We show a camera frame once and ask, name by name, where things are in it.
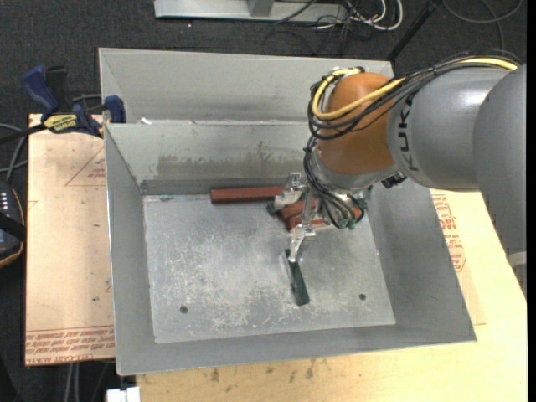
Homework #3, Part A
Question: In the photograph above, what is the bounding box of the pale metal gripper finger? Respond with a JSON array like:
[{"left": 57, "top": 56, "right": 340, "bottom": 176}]
[
  {"left": 287, "top": 223, "right": 318, "bottom": 264},
  {"left": 273, "top": 173, "right": 310, "bottom": 209}
]

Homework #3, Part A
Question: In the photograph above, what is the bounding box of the red-brown flat block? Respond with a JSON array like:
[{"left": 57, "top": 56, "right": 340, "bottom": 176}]
[
  {"left": 209, "top": 185, "right": 286, "bottom": 205},
  {"left": 279, "top": 201, "right": 363, "bottom": 231}
]

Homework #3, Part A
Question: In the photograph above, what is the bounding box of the dark green flat block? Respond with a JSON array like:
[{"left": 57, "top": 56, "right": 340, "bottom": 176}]
[{"left": 284, "top": 247, "right": 312, "bottom": 307}]

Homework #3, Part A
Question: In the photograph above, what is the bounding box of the grey metal bin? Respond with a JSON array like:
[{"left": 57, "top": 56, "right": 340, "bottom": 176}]
[{"left": 98, "top": 47, "right": 478, "bottom": 377}]

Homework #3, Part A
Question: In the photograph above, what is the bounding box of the brown cardboard board red print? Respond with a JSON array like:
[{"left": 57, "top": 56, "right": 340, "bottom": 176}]
[{"left": 24, "top": 113, "right": 489, "bottom": 368}]

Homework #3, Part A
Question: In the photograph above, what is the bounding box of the black cylinder on white bracket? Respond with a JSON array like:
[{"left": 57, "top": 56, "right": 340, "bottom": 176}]
[{"left": 379, "top": 170, "right": 408, "bottom": 190}]

